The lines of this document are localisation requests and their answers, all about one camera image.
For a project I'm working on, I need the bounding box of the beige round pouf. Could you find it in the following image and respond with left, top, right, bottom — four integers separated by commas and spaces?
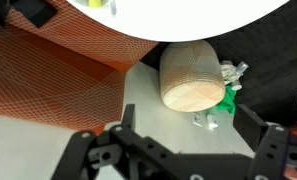
158, 39, 227, 113

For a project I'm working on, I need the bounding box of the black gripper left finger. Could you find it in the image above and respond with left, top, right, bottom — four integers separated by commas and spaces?
51, 103, 196, 180

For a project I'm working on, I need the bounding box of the orange patterned sofa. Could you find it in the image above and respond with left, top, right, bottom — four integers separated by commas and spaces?
0, 0, 161, 133

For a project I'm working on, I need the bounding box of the green plastic bag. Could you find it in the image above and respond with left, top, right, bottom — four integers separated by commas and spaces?
215, 84, 239, 115

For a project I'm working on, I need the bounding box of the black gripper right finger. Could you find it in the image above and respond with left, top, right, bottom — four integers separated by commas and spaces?
232, 104, 297, 180

